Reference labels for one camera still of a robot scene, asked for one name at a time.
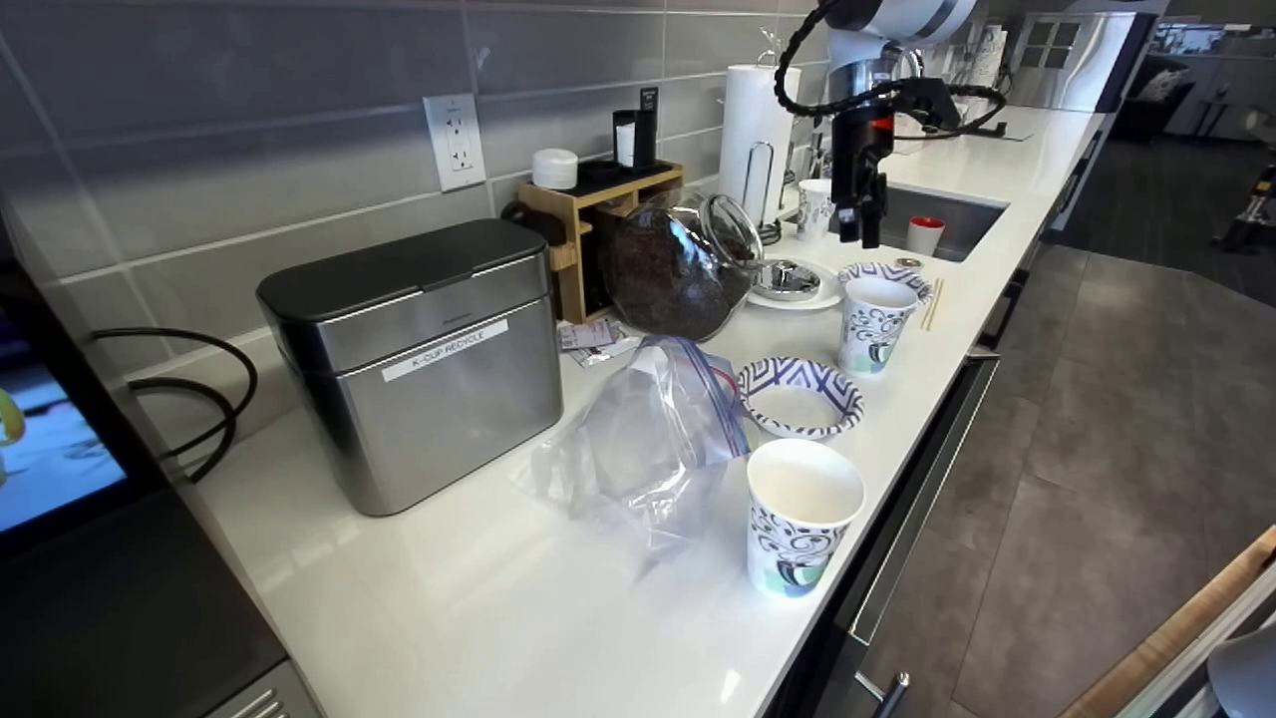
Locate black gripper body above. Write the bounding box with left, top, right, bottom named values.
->
left=825, top=105, right=896, bottom=203

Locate patterned paper cup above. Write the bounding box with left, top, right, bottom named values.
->
left=836, top=268, right=925, bottom=384
left=743, top=436, right=870, bottom=603
left=793, top=177, right=842, bottom=242

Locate red white small cup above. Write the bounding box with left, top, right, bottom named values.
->
left=906, top=212, right=949, bottom=260

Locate blue patterned paper bowl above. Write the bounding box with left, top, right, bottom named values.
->
left=735, top=349, right=870, bottom=446
left=833, top=260, right=938, bottom=312

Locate white round plate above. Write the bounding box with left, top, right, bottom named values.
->
left=743, top=254, right=850, bottom=317

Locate steel sink basin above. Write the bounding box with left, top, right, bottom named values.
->
left=880, top=180, right=1011, bottom=268

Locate white paper towel roll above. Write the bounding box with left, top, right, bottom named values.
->
left=712, top=58, right=804, bottom=232

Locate tall black box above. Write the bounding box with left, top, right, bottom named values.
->
left=635, top=85, right=663, bottom=177

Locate bamboo counter organizer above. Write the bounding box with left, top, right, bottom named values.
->
left=513, top=155, right=691, bottom=327

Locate small plastic packet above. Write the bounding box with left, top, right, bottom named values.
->
left=555, top=312, right=650, bottom=372

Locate small white round jar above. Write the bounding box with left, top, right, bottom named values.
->
left=529, top=145, right=586, bottom=194

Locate clear zip plastic bag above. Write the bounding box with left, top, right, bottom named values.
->
left=529, top=331, right=759, bottom=577

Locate stainless steel bin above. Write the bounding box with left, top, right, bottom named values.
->
left=251, top=215, right=566, bottom=521

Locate wooden table top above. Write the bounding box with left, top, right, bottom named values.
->
left=1058, top=521, right=1276, bottom=718

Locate black monitor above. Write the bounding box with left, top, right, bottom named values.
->
left=0, top=215, right=139, bottom=550

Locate black wire towel holder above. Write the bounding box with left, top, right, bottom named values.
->
left=735, top=135, right=789, bottom=247

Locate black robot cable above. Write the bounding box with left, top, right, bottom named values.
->
left=771, top=4, right=1011, bottom=145

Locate long steel drawer handle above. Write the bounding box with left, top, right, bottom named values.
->
left=842, top=349, right=1006, bottom=653

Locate white wall outlet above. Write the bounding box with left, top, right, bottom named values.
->
left=417, top=91, right=491, bottom=199

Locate short steel drawer handle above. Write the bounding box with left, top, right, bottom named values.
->
left=850, top=664, right=917, bottom=718

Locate white metal frame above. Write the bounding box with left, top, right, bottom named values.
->
left=1114, top=561, right=1276, bottom=718

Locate black power cable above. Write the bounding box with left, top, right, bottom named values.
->
left=85, top=324, right=262, bottom=485

